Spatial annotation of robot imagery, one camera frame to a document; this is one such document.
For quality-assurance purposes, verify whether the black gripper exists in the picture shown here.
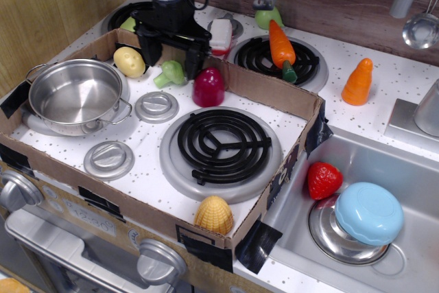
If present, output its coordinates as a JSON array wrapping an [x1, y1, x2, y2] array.
[[131, 0, 211, 80]]

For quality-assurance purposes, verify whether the green toy broccoli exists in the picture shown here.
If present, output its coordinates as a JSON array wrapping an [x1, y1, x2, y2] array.
[[154, 60, 185, 88]]

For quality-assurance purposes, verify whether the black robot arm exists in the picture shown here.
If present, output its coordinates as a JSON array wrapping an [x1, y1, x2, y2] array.
[[131, 0, 211, 80]]

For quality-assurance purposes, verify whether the steel cooking pot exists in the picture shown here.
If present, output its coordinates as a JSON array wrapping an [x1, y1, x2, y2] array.
[[25, 59, 132, 136]]

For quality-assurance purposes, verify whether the yellow toy potato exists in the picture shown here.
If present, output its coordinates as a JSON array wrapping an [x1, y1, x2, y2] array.
[[113, 47, 146, 78]]

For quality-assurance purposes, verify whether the dark red toy vegetable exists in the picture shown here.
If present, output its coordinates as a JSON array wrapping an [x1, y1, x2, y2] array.
[[192, 67, 225, 108]]

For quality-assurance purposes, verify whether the green plastic plate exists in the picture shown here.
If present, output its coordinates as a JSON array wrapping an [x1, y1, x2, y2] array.
[[120, 16, 136, 32]]

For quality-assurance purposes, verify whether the upper silver stove knob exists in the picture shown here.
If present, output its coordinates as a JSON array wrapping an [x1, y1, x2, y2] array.
[[134, 91, 179, 124]]

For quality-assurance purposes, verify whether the silver stove knob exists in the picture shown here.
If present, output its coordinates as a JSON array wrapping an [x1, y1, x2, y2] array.
[[134, 91, 179, 124], [84, 141, 135, 181]]

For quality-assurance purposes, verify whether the back left black burner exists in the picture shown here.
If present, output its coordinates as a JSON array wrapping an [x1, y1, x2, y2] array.
[[102, 1, 152, 32]]

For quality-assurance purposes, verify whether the black burner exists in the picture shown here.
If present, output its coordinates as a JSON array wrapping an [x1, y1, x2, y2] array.
[[102, 1, 152, 32], [227, 36, 329, 93], [159, 107, 283, 204]]

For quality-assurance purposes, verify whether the green toy pear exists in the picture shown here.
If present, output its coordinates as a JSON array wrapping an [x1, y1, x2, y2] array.
[[254, 7, 284, 30]]

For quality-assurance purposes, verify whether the orange toy carrot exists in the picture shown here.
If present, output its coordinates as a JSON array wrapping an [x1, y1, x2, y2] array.
[[269, 19, 298, 83]]

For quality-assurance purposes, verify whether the front right black burner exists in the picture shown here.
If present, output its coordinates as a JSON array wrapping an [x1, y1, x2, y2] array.
[[159, 107, 283, 204]]

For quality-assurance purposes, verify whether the lower silver stove knob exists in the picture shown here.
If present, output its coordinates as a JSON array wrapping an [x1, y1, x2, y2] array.
[[84, 141, 135, 181]]

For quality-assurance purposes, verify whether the back right black burner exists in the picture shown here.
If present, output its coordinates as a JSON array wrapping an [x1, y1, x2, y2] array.
[[227, 36, 329, 93]]

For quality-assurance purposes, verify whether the yellow toy corn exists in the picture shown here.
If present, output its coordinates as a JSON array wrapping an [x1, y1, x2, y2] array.
[[194, 196, 234, 235]]

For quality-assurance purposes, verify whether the orange toy cone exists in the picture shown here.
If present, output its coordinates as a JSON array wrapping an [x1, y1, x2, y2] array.
[[341, 58, 373, 106]]

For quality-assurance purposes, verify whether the cardboard fence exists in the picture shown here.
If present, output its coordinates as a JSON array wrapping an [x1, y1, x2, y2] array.
[[0, 27, 333, 275]]

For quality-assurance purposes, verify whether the red toy strawberry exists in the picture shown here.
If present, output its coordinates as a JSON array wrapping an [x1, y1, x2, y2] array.
[[307, 162, 344, 200]]

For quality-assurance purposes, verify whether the left front oven knob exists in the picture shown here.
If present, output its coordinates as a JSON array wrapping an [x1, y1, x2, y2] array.
[[1, 170, 44, 212]]

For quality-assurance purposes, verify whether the oven knob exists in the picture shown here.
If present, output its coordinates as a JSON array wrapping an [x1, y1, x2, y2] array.
[[1, 170, 44, 212], [137, 239, 187, 286]]

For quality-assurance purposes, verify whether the right front oven knob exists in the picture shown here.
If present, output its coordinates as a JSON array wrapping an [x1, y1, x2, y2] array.
[[137, 239, 187, 286]]

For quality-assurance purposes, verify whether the steel bowl in sink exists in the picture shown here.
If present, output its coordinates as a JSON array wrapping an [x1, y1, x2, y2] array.
[[308, 194, 390, 266]]

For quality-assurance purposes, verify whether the hanging steel ladle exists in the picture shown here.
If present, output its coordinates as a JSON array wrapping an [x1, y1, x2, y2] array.
[[402, 0, 438, 49]]

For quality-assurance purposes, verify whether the light blue plastic bowl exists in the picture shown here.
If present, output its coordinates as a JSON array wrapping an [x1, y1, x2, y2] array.
[[335, 182, 405, 246]]

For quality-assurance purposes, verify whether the orange object bottom left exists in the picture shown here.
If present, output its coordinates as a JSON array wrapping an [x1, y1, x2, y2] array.
[[0, 278, 30, 293]]

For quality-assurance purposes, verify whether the steel sink basin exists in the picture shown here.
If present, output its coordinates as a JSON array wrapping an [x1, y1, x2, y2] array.
[[265, 130, 438, 292]]

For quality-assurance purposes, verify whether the oven door handle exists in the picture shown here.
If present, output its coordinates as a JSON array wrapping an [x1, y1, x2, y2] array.
[[3, 209, 152, 290]]

